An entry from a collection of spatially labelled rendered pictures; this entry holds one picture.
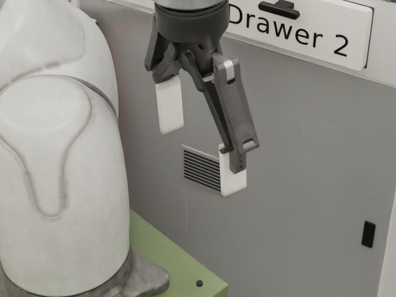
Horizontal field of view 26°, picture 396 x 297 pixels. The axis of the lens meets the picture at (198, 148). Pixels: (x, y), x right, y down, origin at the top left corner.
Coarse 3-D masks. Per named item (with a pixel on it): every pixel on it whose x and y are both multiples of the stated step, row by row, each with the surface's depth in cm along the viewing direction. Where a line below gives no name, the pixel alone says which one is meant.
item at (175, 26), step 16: (160, 16) 85; (176, 16) 84; (192, 16) 83; (208, 16) 84; (224, 16) 85; (160, 32) 86; (176, 32) 85; (192, 32) 84; (208, 32) 85; (192, 48) 88; (208, 48) 86; (208, 64) 86
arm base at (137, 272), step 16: (128, 256) 101; (0, 272) 104; (128, 272) 102; (144, 272) 104; (160, 272) 104; (0, 288) 103; (16, 288) 98; (96, 288) 97; (112, 288) 99; (128, 288) 102; (144, 288) 102; (160, 288) 103
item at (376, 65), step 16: (112, 0) 168; (352, 0) 139; (368, 0) 137; (384, 16) 137; (224, 32) 157; (384, 32) 139; (272, 48) 153; (368, 48) 142; (384, 48) 140; (368, 64) 143; (384, 64) 142; (384, 80) 143
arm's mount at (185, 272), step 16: (144, 224) 113; (144, 240) 111; (160, 240) 110; (144, 256) 108; (160, 256) 108; (176, 256) 108; (176, 272) 106; (192, 272) 106; (208, 272) 106; (176, 288) 104; (192, 288) 104; (208, 288) 104; (224, 288) 104
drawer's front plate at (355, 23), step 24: (240, 0) 149; (264, 0) 146; (288, 0) 143; (312, 0) 141; (336, 0) 140; (240, 24) 152; (288, 24) 146; (312, 24) 143; (336, 24) 141; (360, 24) 138; (288, 48) 148; (312, 48) 146; (336, 48) 143; (360, 48) 140
